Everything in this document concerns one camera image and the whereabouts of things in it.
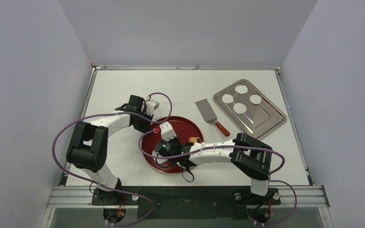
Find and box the round red lacquer tray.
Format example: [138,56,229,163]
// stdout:
[141,116,204,174]

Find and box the wooden dough roller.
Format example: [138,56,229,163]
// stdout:
[189,137,202,143]

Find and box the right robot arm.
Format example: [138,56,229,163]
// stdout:
[154,133,274,203]

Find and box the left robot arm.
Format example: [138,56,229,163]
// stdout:
[66,95,159,204]

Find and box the white dumpling wrapper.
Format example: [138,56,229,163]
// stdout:
[233,103,247,114]
[250,95,262,105]
[222,94,234,104]
[235,85,248,95]

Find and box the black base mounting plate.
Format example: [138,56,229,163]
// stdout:
[91,186,281,222]

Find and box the rectangular steel tray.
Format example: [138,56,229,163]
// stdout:
[213,79,287,140]

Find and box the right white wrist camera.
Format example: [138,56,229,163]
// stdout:
[159,122,177,141]

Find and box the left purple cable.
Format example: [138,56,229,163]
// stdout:
[51,92,173,228]

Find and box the aluminium frame rail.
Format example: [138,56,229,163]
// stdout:
[46,186,330,209]

